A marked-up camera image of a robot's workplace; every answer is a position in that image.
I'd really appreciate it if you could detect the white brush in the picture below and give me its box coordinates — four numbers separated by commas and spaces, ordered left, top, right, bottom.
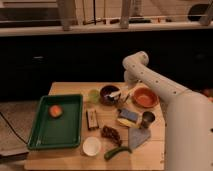
106, 89, 131, 98

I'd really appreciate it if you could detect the purple bowl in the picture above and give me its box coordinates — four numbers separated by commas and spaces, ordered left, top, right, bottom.
99, 84, 122, 107

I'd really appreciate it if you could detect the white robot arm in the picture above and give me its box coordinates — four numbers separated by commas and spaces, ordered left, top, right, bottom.
122, 51, 213, 171

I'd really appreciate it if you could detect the orange bowl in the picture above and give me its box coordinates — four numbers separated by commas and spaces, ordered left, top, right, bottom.
132, 87, 159, 108

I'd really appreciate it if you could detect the white small bowl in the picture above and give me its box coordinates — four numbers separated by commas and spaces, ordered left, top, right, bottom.
82, 137, 101, 156

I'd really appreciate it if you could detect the dark pencil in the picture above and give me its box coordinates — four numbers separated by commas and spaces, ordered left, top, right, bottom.
123, 94, 130, 103

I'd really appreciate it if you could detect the blue yellow sponge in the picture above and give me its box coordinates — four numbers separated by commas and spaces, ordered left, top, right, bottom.
117, 108, 139, 128

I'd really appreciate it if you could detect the light green cup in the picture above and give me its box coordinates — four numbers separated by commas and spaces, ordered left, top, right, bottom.
88, 89, 100, 104

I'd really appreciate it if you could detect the metal cup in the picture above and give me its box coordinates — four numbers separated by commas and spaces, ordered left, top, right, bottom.
141, 111, 155, 129

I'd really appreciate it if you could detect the dark rectangular box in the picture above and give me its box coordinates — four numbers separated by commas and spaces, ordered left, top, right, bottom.
86, 109, 99, 130

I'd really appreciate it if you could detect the grey cloth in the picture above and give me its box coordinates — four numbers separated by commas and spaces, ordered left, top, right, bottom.
128, 127, 151, 150

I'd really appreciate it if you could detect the dark grapes bunch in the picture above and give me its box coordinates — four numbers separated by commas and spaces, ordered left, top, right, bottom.
101, 126, 122, 146

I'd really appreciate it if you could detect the green cucumber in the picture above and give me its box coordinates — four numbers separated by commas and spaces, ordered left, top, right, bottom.
104, 146, 132, 161

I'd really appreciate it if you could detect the orange fruit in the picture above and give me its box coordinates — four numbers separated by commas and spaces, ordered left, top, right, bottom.
49, 105, 63, 118

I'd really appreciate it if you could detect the green tray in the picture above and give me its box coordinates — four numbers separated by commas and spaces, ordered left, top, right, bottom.
27, 94, 83, 150

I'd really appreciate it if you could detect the black cable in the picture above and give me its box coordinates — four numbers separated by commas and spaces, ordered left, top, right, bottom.
0, 111, 29, 145

